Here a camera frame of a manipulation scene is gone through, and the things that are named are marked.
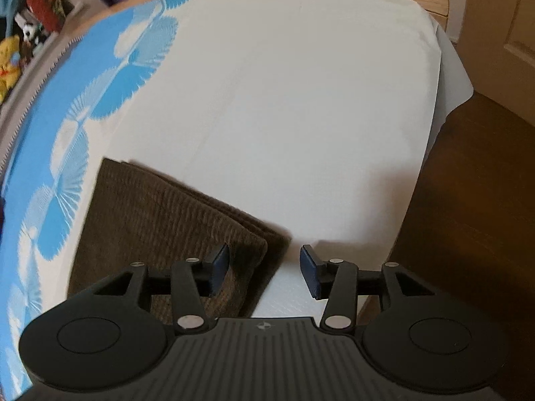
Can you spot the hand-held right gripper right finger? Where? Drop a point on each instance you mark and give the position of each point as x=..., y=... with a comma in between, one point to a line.
x=311, y=272

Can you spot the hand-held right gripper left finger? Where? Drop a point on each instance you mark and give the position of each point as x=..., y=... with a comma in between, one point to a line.
x=219, y=268

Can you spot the blue and white bed sheet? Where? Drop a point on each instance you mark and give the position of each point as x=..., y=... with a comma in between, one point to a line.
x=292, y=112

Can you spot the grey headboard shelf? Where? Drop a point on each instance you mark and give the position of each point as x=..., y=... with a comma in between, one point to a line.
x=16, y=112

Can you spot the yellow bear plush toy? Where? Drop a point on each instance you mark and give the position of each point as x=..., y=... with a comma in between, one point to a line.
x=9, y=67

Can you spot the panda plush toy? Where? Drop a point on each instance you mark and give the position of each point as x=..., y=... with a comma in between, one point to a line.
x=31, y=33

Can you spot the wooden door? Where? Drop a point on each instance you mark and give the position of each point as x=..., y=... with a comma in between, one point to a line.
x=501, y=29

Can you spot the red cushion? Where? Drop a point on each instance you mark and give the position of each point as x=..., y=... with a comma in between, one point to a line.
x=44, y=4

